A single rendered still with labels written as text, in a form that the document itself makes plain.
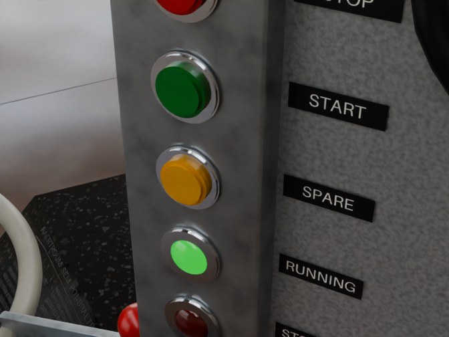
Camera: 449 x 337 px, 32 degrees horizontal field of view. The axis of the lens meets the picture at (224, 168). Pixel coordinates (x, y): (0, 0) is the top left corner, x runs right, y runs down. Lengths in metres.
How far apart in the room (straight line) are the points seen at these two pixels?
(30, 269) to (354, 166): 0.71
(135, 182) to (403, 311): 0.15
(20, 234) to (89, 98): 2.15
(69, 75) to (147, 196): 2.97
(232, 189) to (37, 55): 3.21
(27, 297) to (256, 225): 0.64
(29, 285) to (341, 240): 0.66
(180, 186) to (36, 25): 3.48
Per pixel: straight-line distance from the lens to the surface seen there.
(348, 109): 0.35
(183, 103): 0.36
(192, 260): 0.41
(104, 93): 3.22
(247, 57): 0.34
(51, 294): 1.18
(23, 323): 0.94
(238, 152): 0.37
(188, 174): 0.38
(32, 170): 2.82
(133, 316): 0.58
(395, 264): 0.39
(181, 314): 0.45
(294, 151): 0.37
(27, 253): 1.05
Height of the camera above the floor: 1.60
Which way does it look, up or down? 36 degrees down
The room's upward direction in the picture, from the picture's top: straight up
